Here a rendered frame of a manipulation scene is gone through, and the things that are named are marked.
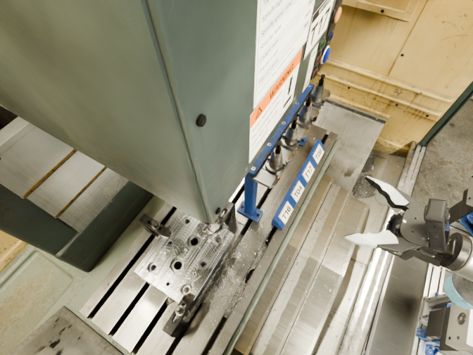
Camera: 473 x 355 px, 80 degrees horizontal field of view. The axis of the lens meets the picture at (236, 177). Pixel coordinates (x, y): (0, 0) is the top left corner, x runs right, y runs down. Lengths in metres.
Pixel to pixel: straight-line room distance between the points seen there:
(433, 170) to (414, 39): 1.58
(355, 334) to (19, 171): 1.21
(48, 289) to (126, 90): 1.48
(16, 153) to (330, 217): 1.20
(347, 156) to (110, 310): 1.26
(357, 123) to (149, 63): 1.49
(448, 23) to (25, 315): 2.09
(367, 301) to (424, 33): 1.04
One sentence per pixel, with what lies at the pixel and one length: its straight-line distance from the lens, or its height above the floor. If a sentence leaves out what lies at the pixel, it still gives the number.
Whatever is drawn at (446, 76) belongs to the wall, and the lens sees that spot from 1.47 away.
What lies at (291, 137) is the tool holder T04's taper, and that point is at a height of 1.26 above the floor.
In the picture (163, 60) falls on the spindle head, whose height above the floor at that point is 1.85.
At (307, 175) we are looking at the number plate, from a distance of 1.23.
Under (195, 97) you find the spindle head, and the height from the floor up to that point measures 1.81.
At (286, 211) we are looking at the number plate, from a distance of 1.14.
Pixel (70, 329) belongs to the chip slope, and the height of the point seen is 0.65.
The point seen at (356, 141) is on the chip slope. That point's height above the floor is 0.79.
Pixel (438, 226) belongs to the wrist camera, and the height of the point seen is 1.52.
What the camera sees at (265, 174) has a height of 1.22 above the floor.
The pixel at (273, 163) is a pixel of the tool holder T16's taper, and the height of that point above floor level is 1.25.
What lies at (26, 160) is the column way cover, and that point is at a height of 1.33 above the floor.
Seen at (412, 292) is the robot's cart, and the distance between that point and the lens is 2.02.
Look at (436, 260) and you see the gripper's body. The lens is 0.69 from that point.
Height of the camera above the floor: 1.96
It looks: 59 degrees down
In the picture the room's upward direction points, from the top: 3 degrees counter-clockwise
